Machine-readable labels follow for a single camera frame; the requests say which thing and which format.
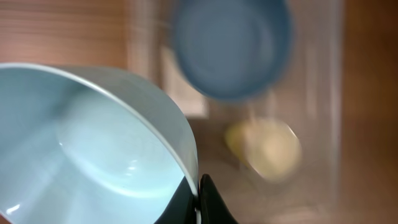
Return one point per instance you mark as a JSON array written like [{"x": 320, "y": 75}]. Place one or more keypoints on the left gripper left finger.
[{"x": 181, "y": 209}]

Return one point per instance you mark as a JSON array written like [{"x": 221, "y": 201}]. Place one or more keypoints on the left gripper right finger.
[{"x": 212, "y": 206}]

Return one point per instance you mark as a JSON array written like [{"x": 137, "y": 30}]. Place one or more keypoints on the clear plastic storage container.
[{"x": 307, "y": 98}]

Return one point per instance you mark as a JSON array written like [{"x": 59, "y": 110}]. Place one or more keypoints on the pink cup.
[{"x": 270, "y": 148}]

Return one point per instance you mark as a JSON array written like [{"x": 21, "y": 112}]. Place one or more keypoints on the light blue small bowl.
[{"x": 90, "y": 145}]

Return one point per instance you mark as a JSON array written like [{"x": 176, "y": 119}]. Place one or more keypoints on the dark blue bowl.
[{"x": 230, "y": 50}]

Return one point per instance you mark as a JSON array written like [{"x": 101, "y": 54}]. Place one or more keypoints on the yellow cup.
[{"x": 241, "y": 142}]

